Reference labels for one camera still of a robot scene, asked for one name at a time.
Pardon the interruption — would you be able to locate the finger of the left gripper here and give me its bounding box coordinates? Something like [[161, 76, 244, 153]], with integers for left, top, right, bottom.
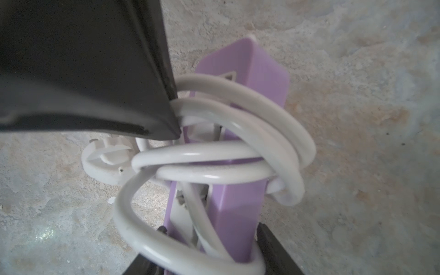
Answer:
[[1, 1, 181, 140]]

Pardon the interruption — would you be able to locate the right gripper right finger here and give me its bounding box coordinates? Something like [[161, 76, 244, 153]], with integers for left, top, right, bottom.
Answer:
[[257, 223, 304, 275]]

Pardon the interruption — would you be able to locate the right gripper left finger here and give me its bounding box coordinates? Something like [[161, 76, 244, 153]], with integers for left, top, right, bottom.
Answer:
[[123, 254, 163, 275]]

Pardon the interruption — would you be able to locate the purple power strip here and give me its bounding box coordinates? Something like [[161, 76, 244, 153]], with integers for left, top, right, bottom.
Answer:
[[164, 37, 289, 262]]

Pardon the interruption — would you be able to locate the white power cord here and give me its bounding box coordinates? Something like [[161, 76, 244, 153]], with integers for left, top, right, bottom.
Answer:
[[80, 73, 317, 275]]

